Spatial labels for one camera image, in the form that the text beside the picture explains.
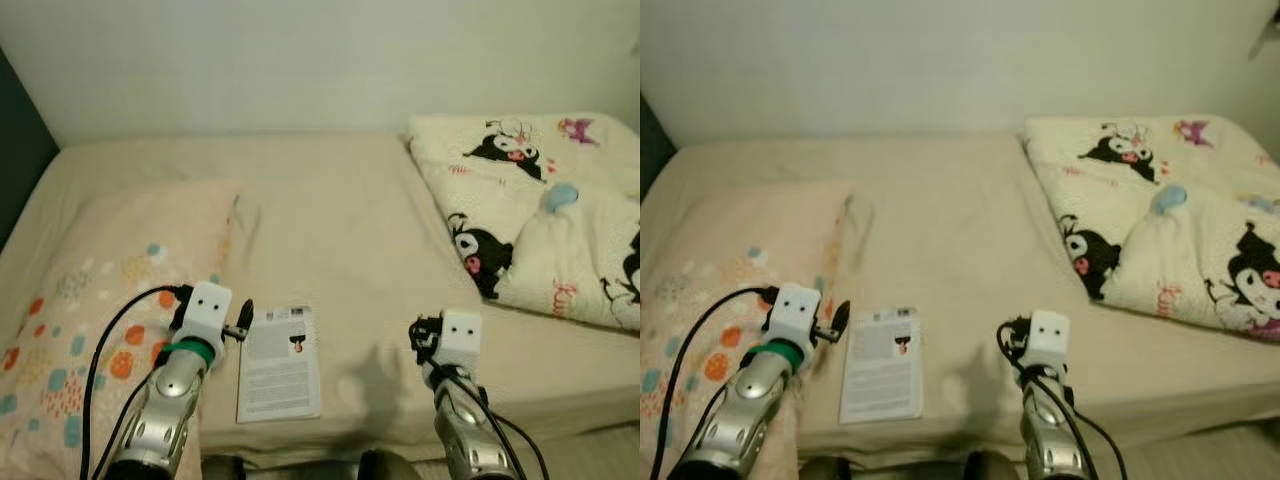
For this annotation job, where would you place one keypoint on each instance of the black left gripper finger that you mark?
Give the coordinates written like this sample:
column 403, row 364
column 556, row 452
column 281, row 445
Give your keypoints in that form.
column 841, row 318
column 247, row 316

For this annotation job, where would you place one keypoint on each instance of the white book with blue letters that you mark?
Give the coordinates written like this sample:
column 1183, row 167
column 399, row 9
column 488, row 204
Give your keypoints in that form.
column 280, row 380
column 880, row 380

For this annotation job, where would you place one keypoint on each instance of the pink pillow with coloured dots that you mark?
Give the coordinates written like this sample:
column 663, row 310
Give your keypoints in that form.
column 100, row 260
column 720, row 260

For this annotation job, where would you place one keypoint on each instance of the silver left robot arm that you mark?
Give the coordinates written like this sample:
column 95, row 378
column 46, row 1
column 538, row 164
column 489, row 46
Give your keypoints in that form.
column 165, row 410
column 750, row 410

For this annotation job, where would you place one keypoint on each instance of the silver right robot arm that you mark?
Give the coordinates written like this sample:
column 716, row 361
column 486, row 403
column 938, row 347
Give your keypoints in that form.
column 470, row 440
column 1050, row 440

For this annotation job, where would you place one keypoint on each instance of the dark right robot foot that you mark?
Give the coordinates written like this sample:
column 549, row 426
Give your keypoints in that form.
column 390, row 466
column 990, row 466

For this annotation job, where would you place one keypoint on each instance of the dark robot foot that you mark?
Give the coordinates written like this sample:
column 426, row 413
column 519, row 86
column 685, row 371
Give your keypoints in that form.
column 990, row 466
column 390, row 466
column 224, row 468
column 825, row 468

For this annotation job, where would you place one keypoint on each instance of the beige sheeted mattress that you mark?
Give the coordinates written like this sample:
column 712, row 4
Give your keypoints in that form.
column 950, row 220
column 340, row 220

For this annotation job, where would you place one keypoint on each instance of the dark left robot foot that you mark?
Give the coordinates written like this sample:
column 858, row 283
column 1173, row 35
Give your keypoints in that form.
column 825, row 468
column 224, row 468

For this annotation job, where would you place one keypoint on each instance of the cream cartoon print blanket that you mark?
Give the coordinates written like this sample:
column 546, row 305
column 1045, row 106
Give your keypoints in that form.
column 1190, row 240
column 550, row 240

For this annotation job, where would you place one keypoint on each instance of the dark headboard panel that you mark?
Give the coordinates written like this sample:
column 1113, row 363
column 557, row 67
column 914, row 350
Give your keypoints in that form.
column 648, row 150
column 20, row 140

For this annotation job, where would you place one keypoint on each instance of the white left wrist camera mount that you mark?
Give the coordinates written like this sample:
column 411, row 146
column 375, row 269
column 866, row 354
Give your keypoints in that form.
column 208, row 308
column 796, row 310

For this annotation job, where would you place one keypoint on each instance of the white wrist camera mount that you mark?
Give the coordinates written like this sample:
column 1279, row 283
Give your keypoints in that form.
column 796, row 310
column 208, row 308
column 460, row 335
column 1045, row 335

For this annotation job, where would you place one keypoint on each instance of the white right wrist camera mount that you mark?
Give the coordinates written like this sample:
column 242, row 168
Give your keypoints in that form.
column 1045, row 335
column 460, row 335

